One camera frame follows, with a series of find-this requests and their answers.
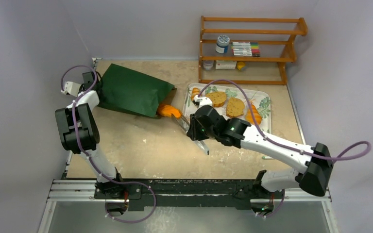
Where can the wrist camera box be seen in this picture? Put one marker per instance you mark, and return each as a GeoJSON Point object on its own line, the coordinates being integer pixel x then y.
{"type": "Point", "coordinates": [202, 101]}
{"type": "Point", "coordinates": [71, 88]}

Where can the green paper bag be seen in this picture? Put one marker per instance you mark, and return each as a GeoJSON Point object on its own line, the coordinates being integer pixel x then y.
{"type": "Point", "coordinates": [125, 90]}

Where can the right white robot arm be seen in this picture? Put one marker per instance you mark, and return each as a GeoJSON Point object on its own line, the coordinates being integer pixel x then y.
{"type": "Point", "coordinates": [310, 166]}

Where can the yellow small object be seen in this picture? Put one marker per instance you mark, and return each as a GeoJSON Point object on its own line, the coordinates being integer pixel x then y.
{"type": "Point", "coordinates": [241, 66]}

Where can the white jar blue lid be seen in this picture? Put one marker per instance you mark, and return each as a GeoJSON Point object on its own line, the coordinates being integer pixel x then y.
{"type": "Point", "coordinates": [222, 44]}

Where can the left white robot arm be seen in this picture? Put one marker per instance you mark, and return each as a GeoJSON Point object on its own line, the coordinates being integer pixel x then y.
{"type": "Point", "coordinates": [80, 135]}

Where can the brown fake bread slice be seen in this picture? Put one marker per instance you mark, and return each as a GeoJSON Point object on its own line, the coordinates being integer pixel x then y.
{"type": "Point", "coordinates": [218, 98]}

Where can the small fake bread roll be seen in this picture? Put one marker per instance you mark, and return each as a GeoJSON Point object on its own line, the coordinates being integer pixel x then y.
{"type": "Point", "coordinates": [195, 91]}

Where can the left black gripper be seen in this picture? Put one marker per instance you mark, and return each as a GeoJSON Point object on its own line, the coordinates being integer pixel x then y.
{"type": "Point", "coordinates": [81, 88]}

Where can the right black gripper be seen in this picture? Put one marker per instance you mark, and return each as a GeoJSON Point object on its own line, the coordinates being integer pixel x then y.
{"type": "Point", "coordinates": [194, 129]}

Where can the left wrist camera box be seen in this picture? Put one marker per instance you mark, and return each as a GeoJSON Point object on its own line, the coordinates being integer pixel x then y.
{"type": "Point", "coordinates": [71, 88]}

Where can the leaf pattern tray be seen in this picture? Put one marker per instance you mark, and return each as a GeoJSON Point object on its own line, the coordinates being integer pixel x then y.
{"type": "Point", "coordinates": [261, 100]}

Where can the small clear jar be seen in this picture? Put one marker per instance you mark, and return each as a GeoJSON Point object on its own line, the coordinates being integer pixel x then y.
{"type": "Point", "coordinates": [207, 65]}

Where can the brown fake bread roll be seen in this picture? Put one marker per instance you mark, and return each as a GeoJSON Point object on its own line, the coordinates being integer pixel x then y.
{"type": "Point", "coordinates": [235, 107]}

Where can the green white marker pen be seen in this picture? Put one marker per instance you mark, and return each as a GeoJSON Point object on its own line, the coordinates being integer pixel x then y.
{"type": "Point", "coordinates": [267, 158]}

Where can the coloured marker pen set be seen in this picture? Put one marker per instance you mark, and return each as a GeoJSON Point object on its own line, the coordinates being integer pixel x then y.
{"type": "Point", "coordinates": [250, 49]}

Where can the small white box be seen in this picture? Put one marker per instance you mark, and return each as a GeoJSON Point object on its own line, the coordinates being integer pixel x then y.
{"type": "Point", "coordinates": [220, 64]}

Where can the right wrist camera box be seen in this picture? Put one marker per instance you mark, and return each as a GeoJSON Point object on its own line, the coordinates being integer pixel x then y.
{"type": "Point", "coordinates": [202, 101]}

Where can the orange wooden shelf rack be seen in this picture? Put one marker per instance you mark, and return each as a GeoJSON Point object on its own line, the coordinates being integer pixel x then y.
{"type": "Point", "coordinates": [208, 37]}

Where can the orange fake croissant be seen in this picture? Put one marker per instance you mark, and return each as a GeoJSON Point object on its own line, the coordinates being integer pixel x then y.
{"type": "Point", "coordinates": [166, 110]}
{"type": "Point", "coordinates": [253, 116]}

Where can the metal tongs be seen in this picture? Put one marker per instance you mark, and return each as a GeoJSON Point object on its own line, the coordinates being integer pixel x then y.
{"type": "Point", "coordinates": [193, 131]}

